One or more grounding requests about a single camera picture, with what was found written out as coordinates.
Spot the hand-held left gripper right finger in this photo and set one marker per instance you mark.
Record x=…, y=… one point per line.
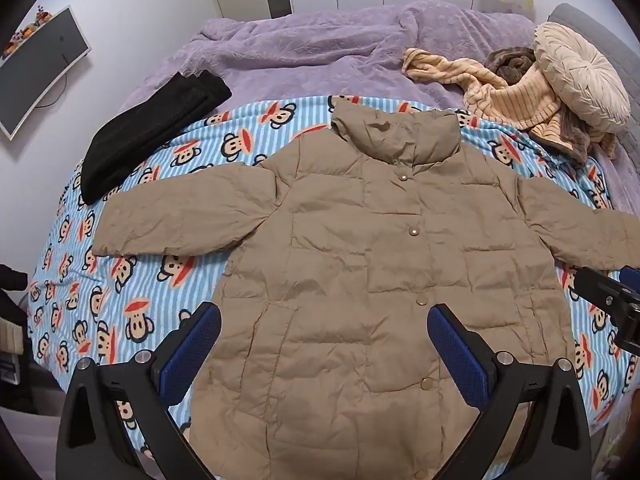
x=460, y=355

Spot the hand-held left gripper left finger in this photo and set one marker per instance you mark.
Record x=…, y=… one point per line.
x=197, y=350

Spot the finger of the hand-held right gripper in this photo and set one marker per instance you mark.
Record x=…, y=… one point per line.
x=631, y=277
x=605, y=292

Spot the tan puffer jacket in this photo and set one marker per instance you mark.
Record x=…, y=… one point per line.
x=350, y=260

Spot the monkey print striped blanket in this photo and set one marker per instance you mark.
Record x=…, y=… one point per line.
x=150, y=280

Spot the dark cloth pile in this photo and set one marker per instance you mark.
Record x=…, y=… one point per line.
x=12, y=340

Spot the round cream pleated pillow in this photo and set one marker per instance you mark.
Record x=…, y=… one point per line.
x=575, y=75

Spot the beige striped fleece robe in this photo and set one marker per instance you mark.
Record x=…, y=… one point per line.
x=515, y=100

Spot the black folded garment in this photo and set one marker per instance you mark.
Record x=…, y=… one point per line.
x=145, y=130

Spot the brown fuzzy cloth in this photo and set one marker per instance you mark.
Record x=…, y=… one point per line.
x=510, y=62

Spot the purple bedspread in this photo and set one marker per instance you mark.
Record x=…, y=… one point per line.
x=310, y=45

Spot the wall-mounted monitor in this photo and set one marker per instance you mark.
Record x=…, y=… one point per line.
x=35, y=65

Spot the orange wall decoration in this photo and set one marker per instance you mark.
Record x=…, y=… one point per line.
x=27, y=27

